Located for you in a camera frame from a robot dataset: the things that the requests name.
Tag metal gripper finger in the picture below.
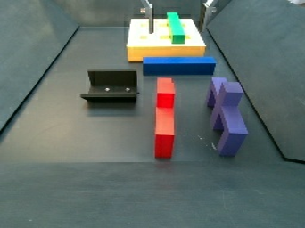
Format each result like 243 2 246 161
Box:
140 0 153 34
201 0 217 29

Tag blue bar block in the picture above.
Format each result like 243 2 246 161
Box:
143 57 215 76

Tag yellow slotted board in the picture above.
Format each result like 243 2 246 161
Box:
125 19 205 62

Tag green bar block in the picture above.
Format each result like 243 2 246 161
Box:
167 12 184 45

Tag purple cross block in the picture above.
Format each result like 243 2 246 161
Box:
205 77 247 157

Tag red stepped block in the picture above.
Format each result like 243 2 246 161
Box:
155 77 175 159

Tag black angle bracket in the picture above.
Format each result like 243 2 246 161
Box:
81 69 137 101

